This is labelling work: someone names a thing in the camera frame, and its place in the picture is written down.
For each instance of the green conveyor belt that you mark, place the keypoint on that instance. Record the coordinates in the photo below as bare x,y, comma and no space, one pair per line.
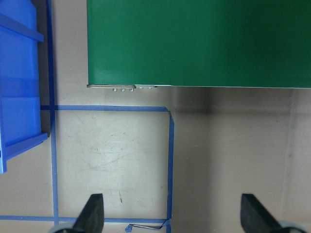
214,43

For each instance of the left blue plastic bin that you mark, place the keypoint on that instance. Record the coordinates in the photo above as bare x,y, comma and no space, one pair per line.
20,120

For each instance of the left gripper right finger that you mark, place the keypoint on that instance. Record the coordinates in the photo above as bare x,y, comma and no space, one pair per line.
255,218

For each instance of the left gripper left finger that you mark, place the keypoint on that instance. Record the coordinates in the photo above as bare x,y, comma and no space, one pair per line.
91,218

